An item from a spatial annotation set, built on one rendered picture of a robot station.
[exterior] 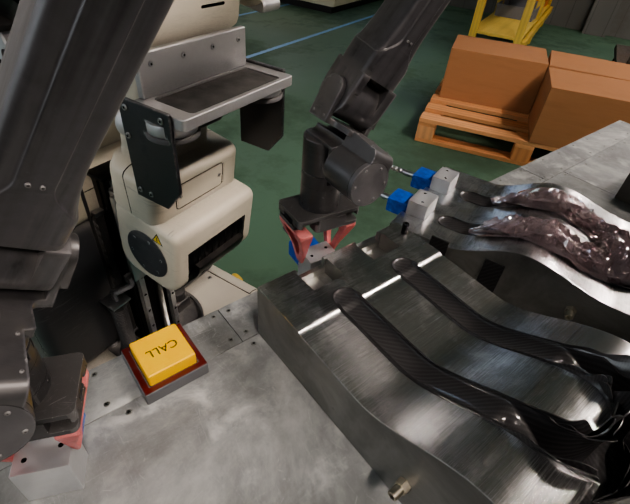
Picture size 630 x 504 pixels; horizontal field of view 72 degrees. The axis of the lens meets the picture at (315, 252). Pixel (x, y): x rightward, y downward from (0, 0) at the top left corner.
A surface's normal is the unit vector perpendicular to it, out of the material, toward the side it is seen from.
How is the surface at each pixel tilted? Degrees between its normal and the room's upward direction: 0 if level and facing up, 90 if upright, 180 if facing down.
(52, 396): 1
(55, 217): 105
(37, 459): 0
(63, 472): 90
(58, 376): 1
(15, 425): 89
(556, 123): 90
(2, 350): 30
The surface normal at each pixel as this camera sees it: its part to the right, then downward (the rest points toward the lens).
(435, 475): -0.78, 0.36
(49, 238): 0.36, 0.79
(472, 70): -0.35, 0.58
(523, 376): -0.21, -0.92
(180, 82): 0.84, 0.39
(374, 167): 0.54, 0.56
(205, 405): 0.07, -0.77
